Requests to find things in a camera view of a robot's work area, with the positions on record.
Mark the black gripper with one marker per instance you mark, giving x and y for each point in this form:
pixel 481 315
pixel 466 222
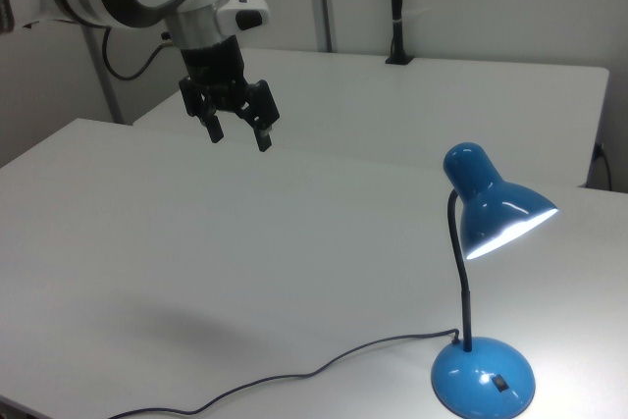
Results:
pixel 216 70

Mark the blue desk lamp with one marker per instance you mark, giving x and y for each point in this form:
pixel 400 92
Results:
pixel 495 203

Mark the black gooseneck pole with clamp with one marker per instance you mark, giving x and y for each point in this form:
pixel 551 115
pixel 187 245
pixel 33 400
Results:
pixel 398 21

